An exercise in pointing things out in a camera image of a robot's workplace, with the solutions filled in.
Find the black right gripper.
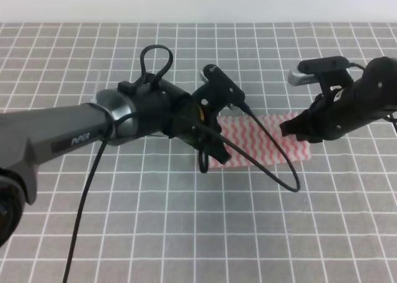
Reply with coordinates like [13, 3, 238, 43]
[280, 87, 363, 143]

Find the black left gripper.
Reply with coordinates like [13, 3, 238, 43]
[167, 91, 231, 173]

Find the pink white wavy striped towel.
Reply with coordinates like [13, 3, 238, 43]
[218, 112, 311, 166]

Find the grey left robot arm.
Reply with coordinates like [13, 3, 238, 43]
[1, 74, 230, 243]

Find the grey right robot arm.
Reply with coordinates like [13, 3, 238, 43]
[280, 56, 396, 143]

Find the grey checkered tablecloth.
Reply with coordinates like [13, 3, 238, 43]
[1, 22, 396, 282]

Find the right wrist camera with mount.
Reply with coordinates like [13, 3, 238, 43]
[288, 56, 354, 96]

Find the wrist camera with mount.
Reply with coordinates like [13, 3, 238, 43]
[288, 56, 354, 96]
[194, 64, 245, 110]

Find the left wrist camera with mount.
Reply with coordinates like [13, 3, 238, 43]
[194, 64, 245, 110]

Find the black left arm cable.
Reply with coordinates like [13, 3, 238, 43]
[61, 44, 301, 283]

